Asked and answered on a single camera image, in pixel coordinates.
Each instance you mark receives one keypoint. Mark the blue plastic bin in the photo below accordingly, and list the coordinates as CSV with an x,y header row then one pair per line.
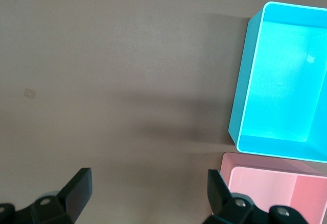
x,y
278,80

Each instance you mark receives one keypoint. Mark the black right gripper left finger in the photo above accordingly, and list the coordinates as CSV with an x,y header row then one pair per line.
x,y
76,196

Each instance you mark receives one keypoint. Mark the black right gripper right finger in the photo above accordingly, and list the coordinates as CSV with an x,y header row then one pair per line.
x,y
219,198

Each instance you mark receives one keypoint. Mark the pink plastic bin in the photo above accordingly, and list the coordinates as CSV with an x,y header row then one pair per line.
x,y
263,183

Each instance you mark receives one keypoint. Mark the small brown tape patch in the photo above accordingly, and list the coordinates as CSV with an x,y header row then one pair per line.
x,y
29,93

